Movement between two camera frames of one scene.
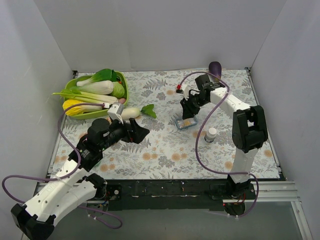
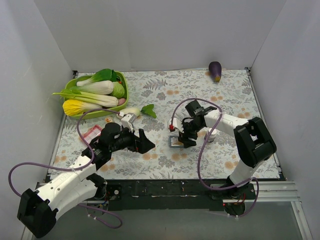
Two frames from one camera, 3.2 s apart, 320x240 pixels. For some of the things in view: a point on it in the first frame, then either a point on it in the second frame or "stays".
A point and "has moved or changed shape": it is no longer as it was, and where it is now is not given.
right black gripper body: x=188 y=105 → x=187 y=133
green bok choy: x=102 y=75 stays
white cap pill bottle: x=210 y=135 stays
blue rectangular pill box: x=181 y=123 has moved or changed shape
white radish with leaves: x=129 y=113 stays
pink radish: x=122 y=100 stays
